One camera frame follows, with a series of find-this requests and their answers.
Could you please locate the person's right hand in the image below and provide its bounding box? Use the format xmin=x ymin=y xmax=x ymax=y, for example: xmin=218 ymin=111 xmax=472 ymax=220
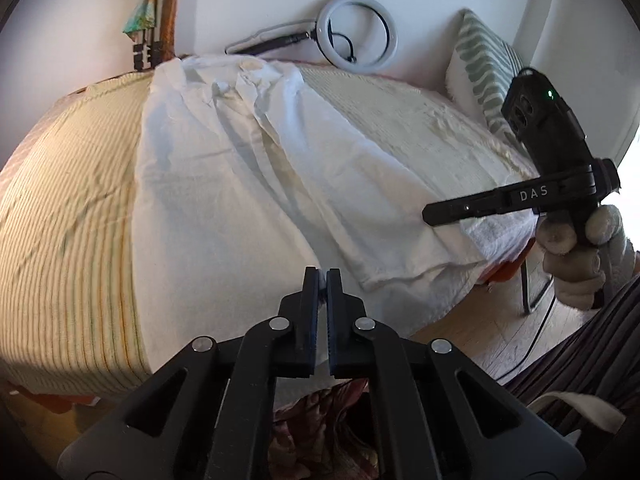
xmin=536 ymin=204 xmax=639 ymax=311

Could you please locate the white cloth strap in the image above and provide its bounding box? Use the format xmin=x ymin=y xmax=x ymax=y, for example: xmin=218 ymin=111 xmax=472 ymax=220
xmin=529 ymin=392 xmax=627 ymax=434

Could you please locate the white ring light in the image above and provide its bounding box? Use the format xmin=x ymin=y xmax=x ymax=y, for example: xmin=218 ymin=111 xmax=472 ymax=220
xmin=314 ymin=0 xmax=401 ymax=72

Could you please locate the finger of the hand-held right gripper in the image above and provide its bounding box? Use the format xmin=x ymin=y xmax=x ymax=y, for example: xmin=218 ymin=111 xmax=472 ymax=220
xmin=422 ymin=175 xmax=547 ymax=226

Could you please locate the red floral cloth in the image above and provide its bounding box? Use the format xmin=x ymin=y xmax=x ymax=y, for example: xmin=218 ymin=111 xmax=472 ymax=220
xmin=270 ymin=379 xmax=382 ymax=480

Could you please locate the metal chair frame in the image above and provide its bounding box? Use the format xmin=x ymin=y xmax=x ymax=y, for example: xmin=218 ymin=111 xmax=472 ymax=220
xmin=520 ymin=250 xmax=556 ymax=317

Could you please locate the black folded tripod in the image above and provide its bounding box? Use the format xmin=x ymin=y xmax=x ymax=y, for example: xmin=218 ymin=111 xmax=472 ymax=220
xmin=131 ymin=0 xmax=179 ymax=72

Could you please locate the black ring light cable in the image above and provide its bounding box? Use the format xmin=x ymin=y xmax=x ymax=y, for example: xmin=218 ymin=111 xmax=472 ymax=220
xmin=329 ymin=19 xmax=359 ymax=64

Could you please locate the yellow striped cloth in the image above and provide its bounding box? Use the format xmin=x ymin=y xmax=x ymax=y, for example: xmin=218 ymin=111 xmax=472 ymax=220
xmin=0 ymin=62 xmax=542 ymax=397

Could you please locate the person's grey striped clothing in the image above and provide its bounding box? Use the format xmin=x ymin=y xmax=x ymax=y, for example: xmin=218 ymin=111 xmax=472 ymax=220
xmin=500 ymin=247 xmax=640 ymax=443

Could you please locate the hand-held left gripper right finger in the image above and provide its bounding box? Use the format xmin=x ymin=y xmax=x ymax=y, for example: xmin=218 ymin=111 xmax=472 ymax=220
xmin=326 ymin=268 xmax=587 ymax=480

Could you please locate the white long-sleeved shirt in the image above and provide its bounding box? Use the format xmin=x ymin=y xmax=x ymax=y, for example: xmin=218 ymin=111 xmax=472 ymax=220
xmin=131 ymin=55 xmax=488 ymax=393

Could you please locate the black floor cable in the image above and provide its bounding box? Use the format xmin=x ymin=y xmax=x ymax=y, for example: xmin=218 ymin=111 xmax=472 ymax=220
xmin=492 ymin=285 xmax=557 ymax=386

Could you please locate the black ring light stand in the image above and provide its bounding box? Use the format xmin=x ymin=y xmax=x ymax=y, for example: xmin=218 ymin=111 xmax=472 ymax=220
xmin=225 ymin=29 xmax=319 ymax=57

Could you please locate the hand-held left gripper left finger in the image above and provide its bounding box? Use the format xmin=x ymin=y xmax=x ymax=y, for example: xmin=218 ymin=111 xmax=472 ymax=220
xmin=56 ymin=266 xmax=327 ymax=480

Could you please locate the green striped pillow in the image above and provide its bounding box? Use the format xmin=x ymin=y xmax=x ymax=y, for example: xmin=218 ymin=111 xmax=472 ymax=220
xmin=445 ymin=8 xmax=539 ymax=147

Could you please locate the orange wooden table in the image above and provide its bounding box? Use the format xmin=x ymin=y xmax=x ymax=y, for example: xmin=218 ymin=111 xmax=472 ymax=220
xmin=0 ymin=257 xmax=529 ymax=413

